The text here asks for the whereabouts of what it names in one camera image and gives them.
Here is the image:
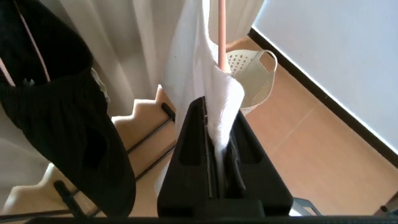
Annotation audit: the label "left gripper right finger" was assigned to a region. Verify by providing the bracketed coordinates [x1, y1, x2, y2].
[223, 108, 294, 218]

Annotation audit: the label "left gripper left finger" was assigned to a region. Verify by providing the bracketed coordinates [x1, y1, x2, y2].
[157, 96, 220, 218]

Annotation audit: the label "white garment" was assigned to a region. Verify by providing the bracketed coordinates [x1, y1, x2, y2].
[154, 0, 246, 197]

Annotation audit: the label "black shorts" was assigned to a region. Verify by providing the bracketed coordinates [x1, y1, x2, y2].
[0, 0, 137, 218]

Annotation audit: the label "pink clothes hanger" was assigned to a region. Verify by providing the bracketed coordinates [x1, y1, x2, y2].
[217, 0, 227, 72]
[0, 0, 52, 88]

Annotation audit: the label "black clothes rack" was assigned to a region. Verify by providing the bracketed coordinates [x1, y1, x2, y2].
[0, 102, 177, 222]

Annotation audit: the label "white laundry basket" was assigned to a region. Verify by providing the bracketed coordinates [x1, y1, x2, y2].
[226, 49, 279, 116]

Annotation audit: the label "beige curtain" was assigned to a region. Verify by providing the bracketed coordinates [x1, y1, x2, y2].
[0, 0, 265, 200]

